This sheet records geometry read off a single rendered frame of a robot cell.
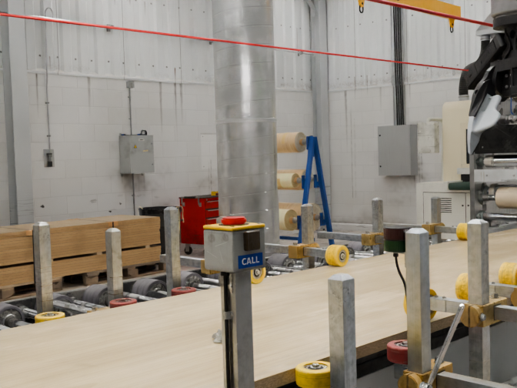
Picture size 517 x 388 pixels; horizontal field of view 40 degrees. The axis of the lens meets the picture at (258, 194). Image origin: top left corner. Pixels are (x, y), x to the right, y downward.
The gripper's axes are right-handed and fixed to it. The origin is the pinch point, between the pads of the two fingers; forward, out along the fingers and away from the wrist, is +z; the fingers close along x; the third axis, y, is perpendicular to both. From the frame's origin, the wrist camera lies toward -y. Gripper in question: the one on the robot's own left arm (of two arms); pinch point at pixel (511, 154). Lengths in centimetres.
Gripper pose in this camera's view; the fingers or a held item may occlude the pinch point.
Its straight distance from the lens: 115.4
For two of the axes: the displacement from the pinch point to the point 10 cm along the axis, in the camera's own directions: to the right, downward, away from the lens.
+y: 3.0, 0.4, -9.5
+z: 0.3, 10.0, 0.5
